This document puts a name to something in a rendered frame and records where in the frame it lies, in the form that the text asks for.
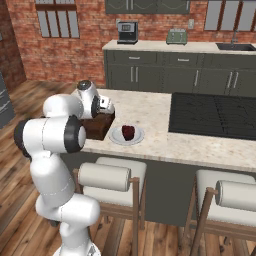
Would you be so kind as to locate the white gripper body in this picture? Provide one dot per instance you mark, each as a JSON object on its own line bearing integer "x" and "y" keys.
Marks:
{"x": 109, "y": 109}

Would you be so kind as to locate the black and silver coffee machine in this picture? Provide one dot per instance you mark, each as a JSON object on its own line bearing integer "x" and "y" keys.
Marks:
{"x": 127, "y": 32}

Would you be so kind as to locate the dark grey drawer unit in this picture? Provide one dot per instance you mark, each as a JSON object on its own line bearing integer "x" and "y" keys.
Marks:
{"x": 5, "y": 103}

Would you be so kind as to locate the dark grey island cabinet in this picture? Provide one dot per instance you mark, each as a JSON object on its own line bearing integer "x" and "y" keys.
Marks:
{"x": 166, "y": 190}

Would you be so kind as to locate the brown framed window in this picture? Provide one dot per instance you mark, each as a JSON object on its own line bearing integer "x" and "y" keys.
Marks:
{"x": 57, "y": 18}

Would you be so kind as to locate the dark grey base cupboard run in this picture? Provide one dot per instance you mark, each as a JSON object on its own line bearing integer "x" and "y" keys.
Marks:
{"x": 180, "y": 71}

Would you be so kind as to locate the pale grey round plate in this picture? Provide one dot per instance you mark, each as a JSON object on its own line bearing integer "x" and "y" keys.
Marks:
{"x": 115, "y": 136}

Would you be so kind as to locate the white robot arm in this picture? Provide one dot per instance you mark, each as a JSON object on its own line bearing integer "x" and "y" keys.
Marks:
{"x": 50, "y": 173}

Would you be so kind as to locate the white wall socket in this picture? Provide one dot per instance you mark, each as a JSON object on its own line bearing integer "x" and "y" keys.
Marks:
{"x": 191, "y": 23}

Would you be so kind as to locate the white cushioned wooden bar stool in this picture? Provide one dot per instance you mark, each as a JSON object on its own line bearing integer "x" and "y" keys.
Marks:
{"x": 230, "y": 196}
{"x": 110, "y": 186}

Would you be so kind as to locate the dark sink basin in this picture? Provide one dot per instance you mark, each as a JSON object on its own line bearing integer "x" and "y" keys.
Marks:
{"x": 235, "y": 47}

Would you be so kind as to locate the black hob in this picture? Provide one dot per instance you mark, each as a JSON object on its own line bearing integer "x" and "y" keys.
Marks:
{"x": 213, "y": 115}

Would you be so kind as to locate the dark grey wall cupboards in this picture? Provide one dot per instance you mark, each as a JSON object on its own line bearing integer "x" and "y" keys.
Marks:
{"x": 146, "y": 6}

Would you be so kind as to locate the grey tap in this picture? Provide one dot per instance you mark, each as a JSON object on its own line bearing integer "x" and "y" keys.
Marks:
{"x": 234, "y": 36}

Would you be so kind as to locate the pale green toaster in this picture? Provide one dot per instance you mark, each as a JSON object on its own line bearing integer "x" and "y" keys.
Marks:
{"x": 176, "y": 36}

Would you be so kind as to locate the dark red steak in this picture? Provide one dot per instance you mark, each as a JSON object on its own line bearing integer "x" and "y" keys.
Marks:
{"x": 128, "y": 132}

